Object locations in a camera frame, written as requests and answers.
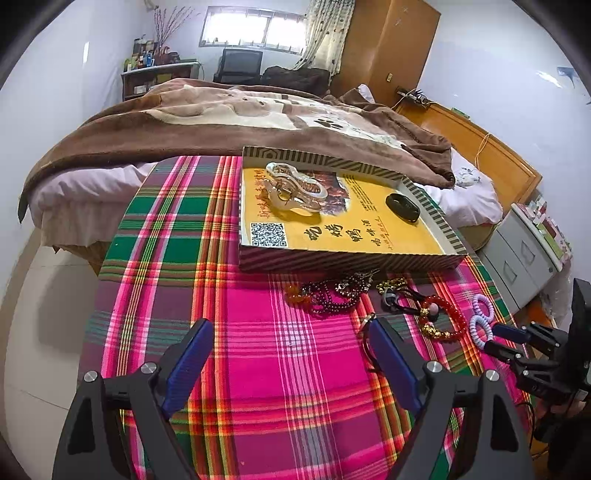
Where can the brown paw print blanket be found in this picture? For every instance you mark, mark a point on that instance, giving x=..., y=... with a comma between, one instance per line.
x=138, y=124

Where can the black office chair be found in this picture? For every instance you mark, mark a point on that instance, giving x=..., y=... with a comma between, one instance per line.
x=240, y=62

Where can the wooden wardrobe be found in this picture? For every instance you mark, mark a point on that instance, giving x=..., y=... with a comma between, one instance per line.
x=388, y=41

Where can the colourful boxes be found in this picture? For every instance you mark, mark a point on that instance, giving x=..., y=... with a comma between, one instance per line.
x=549, y=226

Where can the vase of dry branches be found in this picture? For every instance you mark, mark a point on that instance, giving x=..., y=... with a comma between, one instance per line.
x=166, y=32

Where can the dark brown clothes pile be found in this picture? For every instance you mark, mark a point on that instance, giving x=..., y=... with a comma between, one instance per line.
x=295, y=78

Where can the barred window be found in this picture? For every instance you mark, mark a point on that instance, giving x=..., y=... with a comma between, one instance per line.
x=254, y=27

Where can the group of bottles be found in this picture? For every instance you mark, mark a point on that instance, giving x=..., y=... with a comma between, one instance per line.
x=138, y=57

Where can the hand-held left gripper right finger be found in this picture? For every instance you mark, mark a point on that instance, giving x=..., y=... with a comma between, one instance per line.
x=392, y=360

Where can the dotted cream curtain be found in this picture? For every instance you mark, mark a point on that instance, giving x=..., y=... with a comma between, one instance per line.
x=325, y=32

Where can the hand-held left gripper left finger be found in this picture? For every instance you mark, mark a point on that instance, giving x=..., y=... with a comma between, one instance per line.
x=189, y=360

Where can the dark wooden desk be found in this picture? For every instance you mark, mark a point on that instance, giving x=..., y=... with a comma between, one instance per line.
x=157, y=78

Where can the grey drawer cabinet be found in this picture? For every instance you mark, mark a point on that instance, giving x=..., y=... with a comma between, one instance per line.
x=517, y=254

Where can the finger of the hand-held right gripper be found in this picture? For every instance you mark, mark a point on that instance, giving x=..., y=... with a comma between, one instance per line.
x=501, y=351
x=504, y=330

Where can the clear plastic hair claw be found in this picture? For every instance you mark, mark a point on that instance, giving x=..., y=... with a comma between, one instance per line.
x=293, y=189

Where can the striped cardboard box yellow bottom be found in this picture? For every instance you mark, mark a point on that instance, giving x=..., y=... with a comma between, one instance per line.
x=323, y=258

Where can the wooden headboard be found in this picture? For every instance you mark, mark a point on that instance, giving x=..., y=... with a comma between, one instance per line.
x=498, y=157

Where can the pink green plaid tablecloth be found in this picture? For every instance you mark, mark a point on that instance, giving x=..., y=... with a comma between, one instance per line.
x=277, y=369

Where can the power strip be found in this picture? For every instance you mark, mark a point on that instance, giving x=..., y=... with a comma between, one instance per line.
x=413, y=96

